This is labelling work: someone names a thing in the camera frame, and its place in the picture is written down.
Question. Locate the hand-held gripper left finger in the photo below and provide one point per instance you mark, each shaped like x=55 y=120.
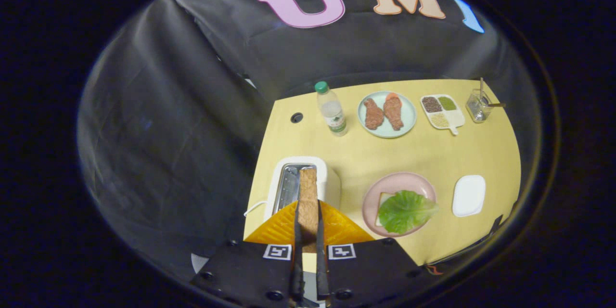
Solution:
x=297 y=269

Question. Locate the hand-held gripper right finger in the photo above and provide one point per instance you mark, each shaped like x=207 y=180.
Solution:
x=321 y=269

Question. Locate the brown-crust bread slice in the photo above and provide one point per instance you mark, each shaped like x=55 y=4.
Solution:
x=308 y=202

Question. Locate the green lettuce leaf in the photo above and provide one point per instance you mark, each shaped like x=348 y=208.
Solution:
x=404 y=211

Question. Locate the white toaster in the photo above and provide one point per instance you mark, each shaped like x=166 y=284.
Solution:
x=329 y=187

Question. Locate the toast slice on plate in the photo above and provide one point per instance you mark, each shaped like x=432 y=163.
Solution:
x=383 y=202

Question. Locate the pink plate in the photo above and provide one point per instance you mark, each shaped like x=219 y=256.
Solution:
x=404 y=180

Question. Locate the clear water bottle green cap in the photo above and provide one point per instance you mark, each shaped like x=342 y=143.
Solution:
x=333 y=113

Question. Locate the small white dish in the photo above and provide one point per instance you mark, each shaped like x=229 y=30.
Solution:
x=469 y=196

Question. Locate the brown meat piece red tip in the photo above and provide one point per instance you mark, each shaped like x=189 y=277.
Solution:
x=393 y=111

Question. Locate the light blue plate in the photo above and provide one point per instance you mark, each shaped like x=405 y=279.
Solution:
x=409 y=115

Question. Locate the black backdrop cloth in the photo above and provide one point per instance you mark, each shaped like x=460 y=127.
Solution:
x=192 y=106

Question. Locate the white divided condiment dish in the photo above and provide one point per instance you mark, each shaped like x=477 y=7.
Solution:
x=455 y=118

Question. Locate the clear glass cup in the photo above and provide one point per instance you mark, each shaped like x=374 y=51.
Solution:
x=478 y=108

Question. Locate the wooden stick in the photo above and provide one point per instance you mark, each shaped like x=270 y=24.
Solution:
x=498 y=105
x=481 y=86

